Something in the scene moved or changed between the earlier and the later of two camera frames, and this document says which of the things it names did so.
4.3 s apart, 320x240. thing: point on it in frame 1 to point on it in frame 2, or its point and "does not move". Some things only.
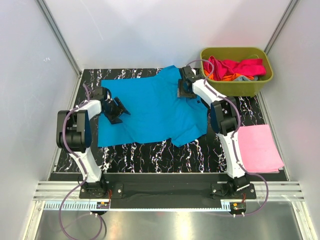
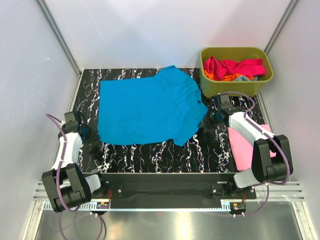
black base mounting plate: [160, 188] does not move
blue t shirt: [156, 112] does not move
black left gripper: [113, 118] to [93, 137]
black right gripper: [180, 92] to [205, 124]
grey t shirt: [245, 79] does not move
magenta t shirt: [224, 68] does not move
